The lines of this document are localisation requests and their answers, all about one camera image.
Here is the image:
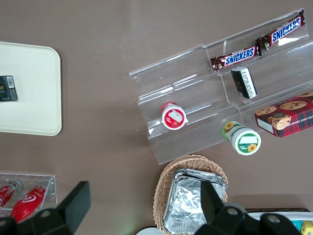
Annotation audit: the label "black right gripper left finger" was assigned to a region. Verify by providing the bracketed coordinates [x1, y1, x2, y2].
[0, 181, 91, 235]

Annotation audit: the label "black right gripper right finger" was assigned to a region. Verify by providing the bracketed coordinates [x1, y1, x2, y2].
[195, 181, 302, 235]

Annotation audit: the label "oval light wicker basket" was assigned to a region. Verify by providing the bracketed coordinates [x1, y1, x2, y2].
[153, 154, 229, 234]

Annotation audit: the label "white rectangular snack tray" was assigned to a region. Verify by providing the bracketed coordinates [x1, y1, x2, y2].
[244, 211, 313, 235]

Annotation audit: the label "cream plastic tray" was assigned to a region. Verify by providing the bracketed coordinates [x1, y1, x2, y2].
[0, 41, 62, 137]

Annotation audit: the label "clear acrylic bottle rack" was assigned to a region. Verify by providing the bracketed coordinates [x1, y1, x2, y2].
[0, 172, 58, 217]

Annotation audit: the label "stack of foil trays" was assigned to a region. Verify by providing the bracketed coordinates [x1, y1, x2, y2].
[164, 168, 228, 231]

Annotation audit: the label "red cola bottle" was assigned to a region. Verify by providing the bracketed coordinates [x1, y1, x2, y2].
[9, 179, 51, 224]
[0, 179, 23, 209]

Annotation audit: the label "black flat board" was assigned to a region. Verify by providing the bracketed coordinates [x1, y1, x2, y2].
[244, 208, 309, 213]

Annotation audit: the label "green lid sunflower cup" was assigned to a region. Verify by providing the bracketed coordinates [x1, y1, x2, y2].
[221, 120, 262, 156]

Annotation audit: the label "red lid strawberry cup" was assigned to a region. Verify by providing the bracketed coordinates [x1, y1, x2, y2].
[161, 101, 189, 130]

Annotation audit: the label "yellow snack packet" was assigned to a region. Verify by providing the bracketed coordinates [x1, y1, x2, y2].
[300, 220, 313, 235]

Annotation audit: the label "clear acrylic stepped display stand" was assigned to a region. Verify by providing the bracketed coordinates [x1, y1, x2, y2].
[129, 8, 313, 165]

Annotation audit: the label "red plaid cookie box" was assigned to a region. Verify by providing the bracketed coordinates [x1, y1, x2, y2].
[254, 90, 313, 139]

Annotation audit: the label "black box with white side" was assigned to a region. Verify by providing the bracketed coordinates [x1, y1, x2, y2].
[230, 66, 258, 99]

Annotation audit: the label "small black box with barcode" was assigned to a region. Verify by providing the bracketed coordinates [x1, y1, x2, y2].
[0, 75, 19, 103]

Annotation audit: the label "Snickers chocolate bar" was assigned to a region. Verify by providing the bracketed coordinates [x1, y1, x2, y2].
[255, 14, 307, 51]
[210, 45, 263, 73]

